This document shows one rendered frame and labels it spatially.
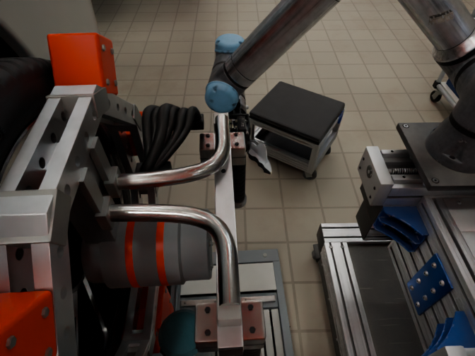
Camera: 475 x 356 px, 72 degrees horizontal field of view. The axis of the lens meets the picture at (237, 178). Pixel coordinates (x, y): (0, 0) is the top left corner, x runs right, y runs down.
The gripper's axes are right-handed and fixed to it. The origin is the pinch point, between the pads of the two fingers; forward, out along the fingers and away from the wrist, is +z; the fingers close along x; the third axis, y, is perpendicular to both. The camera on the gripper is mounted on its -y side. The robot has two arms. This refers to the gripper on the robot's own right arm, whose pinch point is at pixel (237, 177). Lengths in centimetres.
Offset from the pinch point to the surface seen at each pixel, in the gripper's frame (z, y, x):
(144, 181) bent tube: 15.3, 17.8, -15.0
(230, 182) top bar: 13.9, 15.0, -2.0
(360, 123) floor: -114, -83, 88
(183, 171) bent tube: 14.0, 18.3, -9.2
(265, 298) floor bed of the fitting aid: -1, -75, 11
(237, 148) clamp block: 2.8, 11.8, -0.2
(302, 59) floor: -196, -83, 64
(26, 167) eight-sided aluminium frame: 22.2, 29.0, -24.8
